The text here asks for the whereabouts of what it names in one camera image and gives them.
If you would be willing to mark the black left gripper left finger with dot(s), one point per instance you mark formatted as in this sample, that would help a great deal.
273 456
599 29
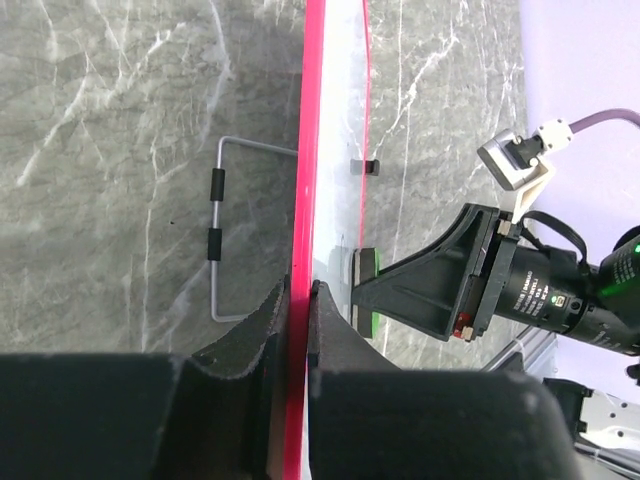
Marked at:
216 414

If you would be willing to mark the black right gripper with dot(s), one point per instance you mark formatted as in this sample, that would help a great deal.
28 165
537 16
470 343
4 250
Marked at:
538 285

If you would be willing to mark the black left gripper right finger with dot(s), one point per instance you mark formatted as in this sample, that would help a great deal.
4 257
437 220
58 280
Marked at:
369 419

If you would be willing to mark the green whiteboard eraser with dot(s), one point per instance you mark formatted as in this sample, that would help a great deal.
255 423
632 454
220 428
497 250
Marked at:
365 270

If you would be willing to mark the pink framed whiteboard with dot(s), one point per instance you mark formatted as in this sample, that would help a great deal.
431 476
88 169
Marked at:
330 186

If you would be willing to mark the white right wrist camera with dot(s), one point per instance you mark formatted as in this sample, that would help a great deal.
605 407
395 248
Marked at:
521 166

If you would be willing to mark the metal wire board stand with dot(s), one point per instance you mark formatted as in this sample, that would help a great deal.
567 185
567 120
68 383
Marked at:
214 252

